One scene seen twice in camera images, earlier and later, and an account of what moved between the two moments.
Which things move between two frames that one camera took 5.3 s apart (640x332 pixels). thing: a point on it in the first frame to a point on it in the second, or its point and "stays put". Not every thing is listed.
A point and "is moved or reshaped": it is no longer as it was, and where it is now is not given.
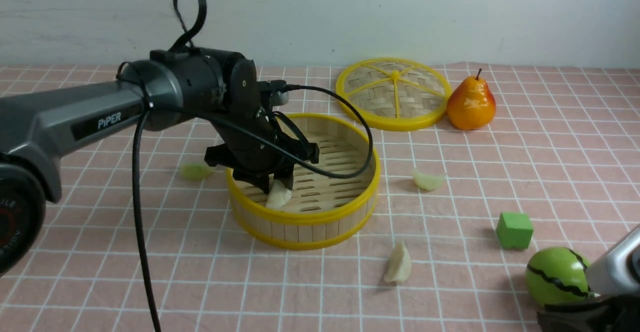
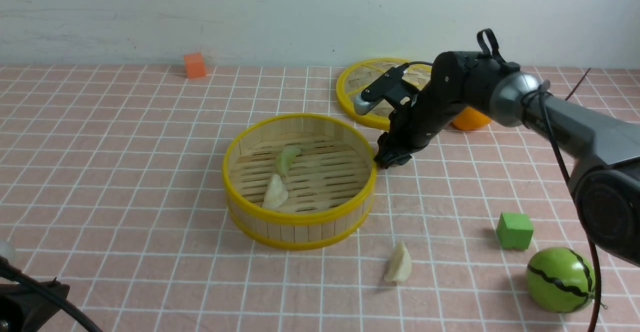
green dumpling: [196, 171] is moved or reshaped
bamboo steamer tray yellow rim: [322, 212] stays put
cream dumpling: [399, 266] stays put
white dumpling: [278, 195] stays put
